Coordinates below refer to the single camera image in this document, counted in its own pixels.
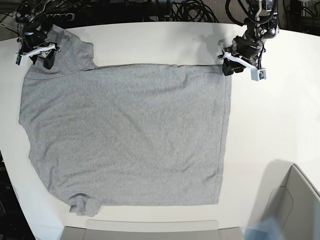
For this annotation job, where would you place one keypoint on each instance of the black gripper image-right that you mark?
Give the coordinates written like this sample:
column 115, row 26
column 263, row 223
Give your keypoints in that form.
column 243, row 53

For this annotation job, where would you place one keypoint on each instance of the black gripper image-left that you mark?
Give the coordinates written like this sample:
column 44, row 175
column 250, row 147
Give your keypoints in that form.
column 35, row 38

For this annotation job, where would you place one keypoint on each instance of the grey T-shirt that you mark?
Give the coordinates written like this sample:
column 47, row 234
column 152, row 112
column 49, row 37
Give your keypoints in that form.
column 127, row 135

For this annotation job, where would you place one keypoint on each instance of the blurred blue object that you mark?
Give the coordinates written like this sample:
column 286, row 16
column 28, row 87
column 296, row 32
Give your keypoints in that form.
column 267, row 229

